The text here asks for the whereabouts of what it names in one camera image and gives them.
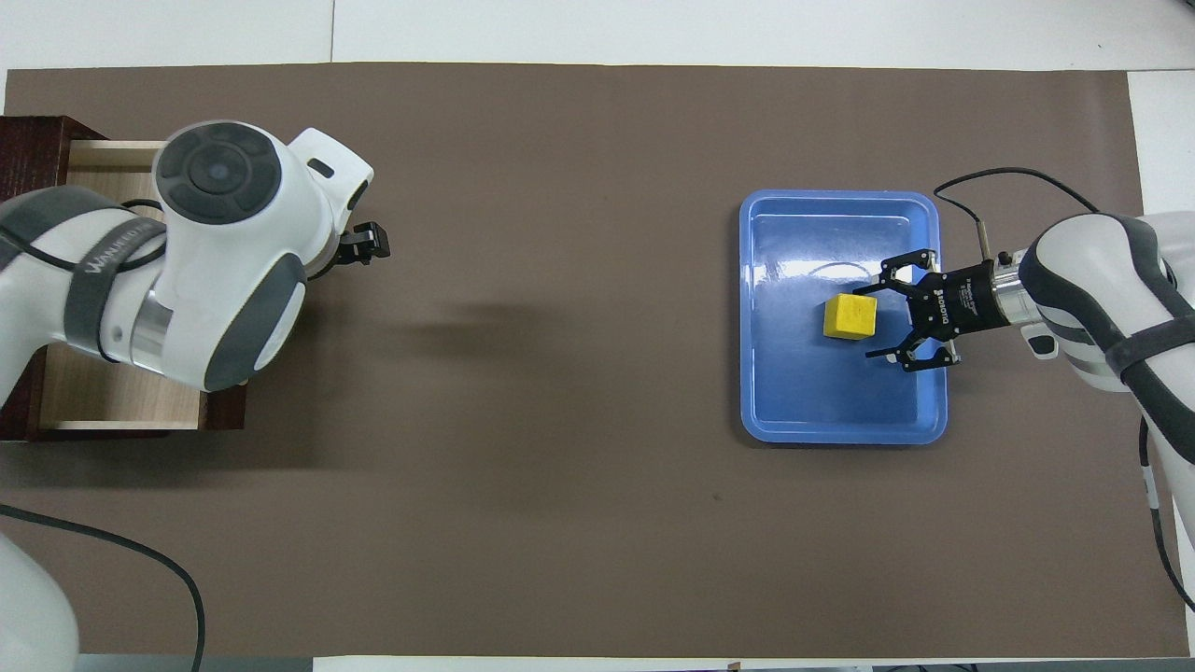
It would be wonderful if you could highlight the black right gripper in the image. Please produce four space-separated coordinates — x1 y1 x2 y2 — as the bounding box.
865 247 1012 374

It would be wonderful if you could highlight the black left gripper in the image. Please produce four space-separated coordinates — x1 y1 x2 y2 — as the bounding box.
317 221 392 279

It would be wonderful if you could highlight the yellow cube block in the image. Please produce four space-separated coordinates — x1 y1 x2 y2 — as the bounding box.
822 293 879 342

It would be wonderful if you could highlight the wooden drawer with white handle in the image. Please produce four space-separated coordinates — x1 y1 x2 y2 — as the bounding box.
26 138 249 441

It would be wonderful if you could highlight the dark wooden drawer cabinet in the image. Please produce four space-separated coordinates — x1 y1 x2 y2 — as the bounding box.
0 115 105 441

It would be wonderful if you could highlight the blue plastic tray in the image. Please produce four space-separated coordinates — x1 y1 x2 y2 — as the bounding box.
738 189 949 445

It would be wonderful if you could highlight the brown paper table mat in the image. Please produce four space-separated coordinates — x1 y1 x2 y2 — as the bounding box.
0 63 1191 659

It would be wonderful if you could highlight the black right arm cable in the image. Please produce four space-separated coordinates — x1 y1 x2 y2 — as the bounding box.
934 167 1195 614

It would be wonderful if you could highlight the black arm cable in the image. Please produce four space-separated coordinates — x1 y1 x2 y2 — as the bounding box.
934 167 1195 614
0 199 206 672

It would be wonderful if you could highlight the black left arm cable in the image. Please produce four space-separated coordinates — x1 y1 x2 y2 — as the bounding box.
0 199 206 672

